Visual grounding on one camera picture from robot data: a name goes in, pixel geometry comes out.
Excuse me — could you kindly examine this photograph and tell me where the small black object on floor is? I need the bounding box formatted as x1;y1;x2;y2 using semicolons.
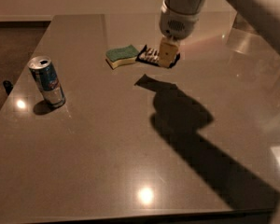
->
3;80;13;95

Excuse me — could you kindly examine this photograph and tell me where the blue silver energy drink can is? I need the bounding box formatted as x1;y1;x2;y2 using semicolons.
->
27;56;65;108

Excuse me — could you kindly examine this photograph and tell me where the silver metal stand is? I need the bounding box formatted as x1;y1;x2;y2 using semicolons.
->
226;13;261;55

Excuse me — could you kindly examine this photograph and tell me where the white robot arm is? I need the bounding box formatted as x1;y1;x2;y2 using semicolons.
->
159;0;280;55

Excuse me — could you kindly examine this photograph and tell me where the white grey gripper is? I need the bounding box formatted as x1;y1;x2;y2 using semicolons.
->
159;0;205;68

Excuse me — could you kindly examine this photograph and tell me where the green and yellow sponge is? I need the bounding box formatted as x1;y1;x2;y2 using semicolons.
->
105;45;139;69

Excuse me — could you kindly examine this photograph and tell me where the black rxbar chocolate wrapper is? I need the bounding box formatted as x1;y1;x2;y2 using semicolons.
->
135;45;180;69

